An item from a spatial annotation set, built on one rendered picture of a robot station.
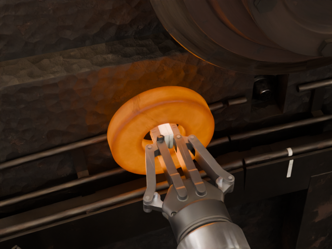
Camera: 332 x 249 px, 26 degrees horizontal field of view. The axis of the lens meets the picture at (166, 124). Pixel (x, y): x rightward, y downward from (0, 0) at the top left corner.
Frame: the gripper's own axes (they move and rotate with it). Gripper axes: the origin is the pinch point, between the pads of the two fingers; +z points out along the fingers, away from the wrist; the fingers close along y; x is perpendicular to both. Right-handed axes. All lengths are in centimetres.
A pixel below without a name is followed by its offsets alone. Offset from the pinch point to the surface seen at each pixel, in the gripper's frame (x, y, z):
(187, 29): 18.8, 2.6, -2.0
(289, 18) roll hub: 24.9, 11.8, -10.2
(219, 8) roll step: 24.1, 5.3, -5.4
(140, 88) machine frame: 1.1, -1.2, 6.9
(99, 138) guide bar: -6.2, -8.2, 5.4
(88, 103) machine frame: 0.2, -9.2, 6.9
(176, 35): 18.1, 1.2, -2.0
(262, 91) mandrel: -6.0, 19.5, 7.7
